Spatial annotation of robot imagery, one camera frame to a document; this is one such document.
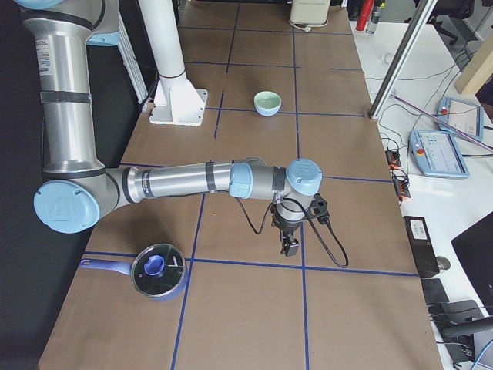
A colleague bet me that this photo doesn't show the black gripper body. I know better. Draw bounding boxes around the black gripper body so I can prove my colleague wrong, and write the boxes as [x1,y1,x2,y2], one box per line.
[272,215,303,243]

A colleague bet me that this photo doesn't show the green bowl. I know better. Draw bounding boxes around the green bowl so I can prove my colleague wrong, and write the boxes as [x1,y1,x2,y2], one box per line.
[253,91,282,111]

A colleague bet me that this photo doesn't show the blue bowl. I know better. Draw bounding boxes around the blue bowl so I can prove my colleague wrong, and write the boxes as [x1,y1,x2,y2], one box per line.
[254,104,280,117]

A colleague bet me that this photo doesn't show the blue saucepan with glass lid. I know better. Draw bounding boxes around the blue saucepan with glass lid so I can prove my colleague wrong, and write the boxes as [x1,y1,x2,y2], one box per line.
[79,244,189,301]

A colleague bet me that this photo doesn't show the black power box with label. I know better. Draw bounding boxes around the black power box with label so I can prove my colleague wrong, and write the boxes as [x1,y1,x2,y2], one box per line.
[404,216,440,278]

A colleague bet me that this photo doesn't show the near teach pendant tablet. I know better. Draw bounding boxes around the near teach pendant tablet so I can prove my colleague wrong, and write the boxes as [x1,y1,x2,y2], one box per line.
[409,129,470,178]

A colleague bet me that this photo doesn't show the teach pendant tablet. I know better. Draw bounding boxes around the teach pendant tablet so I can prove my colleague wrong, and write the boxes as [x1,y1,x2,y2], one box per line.
[409,129,470,178]
[436,97,485,141]

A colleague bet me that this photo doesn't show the black monitor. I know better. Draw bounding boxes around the black monitor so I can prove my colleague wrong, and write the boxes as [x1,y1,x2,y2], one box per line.
[451,215,492,314]

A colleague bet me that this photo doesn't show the far teach pendant tablet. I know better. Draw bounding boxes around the far teach pendant tablet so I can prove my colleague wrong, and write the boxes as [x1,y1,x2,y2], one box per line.
[436,97,485,141]

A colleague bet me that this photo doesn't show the cream and chrome toaster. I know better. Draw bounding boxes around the cream and chrome toaster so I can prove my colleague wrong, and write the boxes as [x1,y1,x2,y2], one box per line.
[289,0,330,26]

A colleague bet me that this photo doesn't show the red bottle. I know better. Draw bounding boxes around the red bottle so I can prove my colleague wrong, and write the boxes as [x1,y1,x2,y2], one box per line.
[355,0,374,32]

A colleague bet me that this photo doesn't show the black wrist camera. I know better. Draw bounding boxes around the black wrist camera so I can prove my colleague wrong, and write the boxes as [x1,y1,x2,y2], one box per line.
[307,193,330,226]

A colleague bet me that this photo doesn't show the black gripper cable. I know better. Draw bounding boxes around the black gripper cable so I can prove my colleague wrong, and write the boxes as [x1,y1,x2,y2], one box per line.
[236,197,350,270]

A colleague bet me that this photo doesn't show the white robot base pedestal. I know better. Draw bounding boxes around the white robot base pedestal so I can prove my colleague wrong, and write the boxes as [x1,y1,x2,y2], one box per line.
[139,0,208,126]

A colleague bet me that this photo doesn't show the aluminium frame post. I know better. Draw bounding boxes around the aluminium frame post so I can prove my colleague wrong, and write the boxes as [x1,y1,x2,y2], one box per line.
[368,0,438,119]

